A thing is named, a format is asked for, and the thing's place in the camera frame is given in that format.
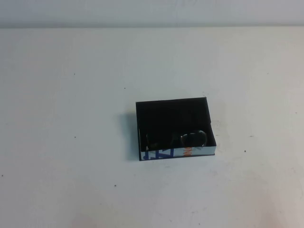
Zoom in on black open glasses case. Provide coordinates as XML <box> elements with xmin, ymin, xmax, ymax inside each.
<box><xmin>135</xmin><ymin>97</ymin><xmax>217</xmax><ymax>162</ymax></box>

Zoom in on black framed glasses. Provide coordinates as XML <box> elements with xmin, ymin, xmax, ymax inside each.
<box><xmin>145</xmin><ymin>129</ymin><xmax>210</xmax><ymax>152</ymax></box>

